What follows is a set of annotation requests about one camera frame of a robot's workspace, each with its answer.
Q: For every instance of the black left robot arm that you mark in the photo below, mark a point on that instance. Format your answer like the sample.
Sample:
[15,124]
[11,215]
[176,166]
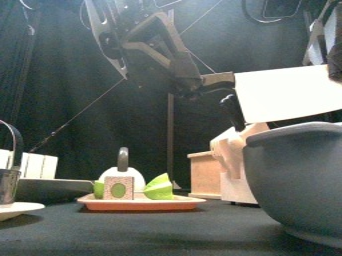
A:
[134,6]

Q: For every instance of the small yellow-green toy piece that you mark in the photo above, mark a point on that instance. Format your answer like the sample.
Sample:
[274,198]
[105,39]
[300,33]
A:
[99,190]

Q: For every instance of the white plate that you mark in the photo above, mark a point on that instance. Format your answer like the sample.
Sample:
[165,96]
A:
[21,209]

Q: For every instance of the vertical frame post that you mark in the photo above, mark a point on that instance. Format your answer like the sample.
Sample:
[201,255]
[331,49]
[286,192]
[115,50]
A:
[170,140]

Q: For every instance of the small metal bucket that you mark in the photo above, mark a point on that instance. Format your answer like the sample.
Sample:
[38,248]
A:
[9,186]

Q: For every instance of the pink-orange cutting board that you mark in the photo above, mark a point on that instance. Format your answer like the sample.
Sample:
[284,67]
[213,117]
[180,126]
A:
[138,204]

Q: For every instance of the toy squash block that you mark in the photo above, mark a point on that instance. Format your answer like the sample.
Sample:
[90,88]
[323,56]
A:
[118,188]

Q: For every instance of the white paper sheet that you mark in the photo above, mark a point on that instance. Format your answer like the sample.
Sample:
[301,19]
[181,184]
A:
[285,93]

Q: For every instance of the bright green toy wedge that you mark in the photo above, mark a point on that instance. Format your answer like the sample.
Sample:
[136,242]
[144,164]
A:
[160,188]

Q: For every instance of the left wrist white bracket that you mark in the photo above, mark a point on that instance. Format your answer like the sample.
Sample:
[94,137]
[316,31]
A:
[95,20]

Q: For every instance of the wrist white bracket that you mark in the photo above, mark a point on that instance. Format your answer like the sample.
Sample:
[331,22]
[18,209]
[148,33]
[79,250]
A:
[319,43]
[95,20]

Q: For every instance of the right wrist white bracket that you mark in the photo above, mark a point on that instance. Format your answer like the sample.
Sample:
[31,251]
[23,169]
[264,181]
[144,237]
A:
[319,43]

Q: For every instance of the grey-blue bowl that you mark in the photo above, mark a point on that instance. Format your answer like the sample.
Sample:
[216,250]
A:
[299,180]

